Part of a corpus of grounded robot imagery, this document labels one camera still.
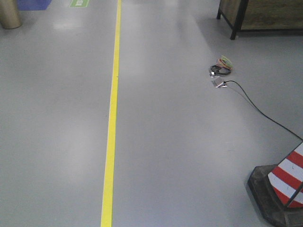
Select yellow floor line tape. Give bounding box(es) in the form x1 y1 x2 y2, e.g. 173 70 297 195
100 0 122 227

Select silver floor socket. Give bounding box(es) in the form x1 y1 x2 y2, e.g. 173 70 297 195
212 77 227 88

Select green footprint floor sticker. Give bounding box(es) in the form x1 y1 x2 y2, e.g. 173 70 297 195
69 0 90 8

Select red white traffic cone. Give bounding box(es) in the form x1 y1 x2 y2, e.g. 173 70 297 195
248 144 303 227

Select blue floor mat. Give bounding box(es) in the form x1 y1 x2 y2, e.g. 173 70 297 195
17 0 52 10

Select beige cardboard cylinder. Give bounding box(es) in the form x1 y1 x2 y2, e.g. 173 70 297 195
0 0 22 29

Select coiled coloured wires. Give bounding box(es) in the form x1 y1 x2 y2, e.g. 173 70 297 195
209 55 233 78

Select black floor cable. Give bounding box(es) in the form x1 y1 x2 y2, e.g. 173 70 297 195
223 80 303 141

